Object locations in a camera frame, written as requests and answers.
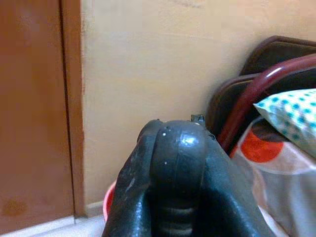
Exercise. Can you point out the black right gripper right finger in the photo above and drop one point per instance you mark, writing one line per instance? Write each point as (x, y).
(229, 197)

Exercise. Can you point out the dark brown bed headboard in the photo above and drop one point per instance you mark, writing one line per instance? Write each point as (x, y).
(276, 51)

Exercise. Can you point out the white pillow with teal dots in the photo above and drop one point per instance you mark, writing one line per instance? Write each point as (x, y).
(293, 113)

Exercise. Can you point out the brown wooden door frame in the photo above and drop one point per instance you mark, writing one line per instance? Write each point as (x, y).
(74, 98)

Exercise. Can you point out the bedsheet with orange circles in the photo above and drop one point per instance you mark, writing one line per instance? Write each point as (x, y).
(279, 177)

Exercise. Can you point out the brown wooden door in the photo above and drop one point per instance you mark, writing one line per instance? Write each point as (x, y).
(32, 111)

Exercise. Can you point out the red plastic tub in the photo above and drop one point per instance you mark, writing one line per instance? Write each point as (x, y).
(109, 197)

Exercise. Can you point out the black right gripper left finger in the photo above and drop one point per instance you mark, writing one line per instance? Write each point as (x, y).
(128, 177)

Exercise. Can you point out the dark red curved metal tube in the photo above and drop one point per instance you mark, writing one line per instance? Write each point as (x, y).
(249, 91)

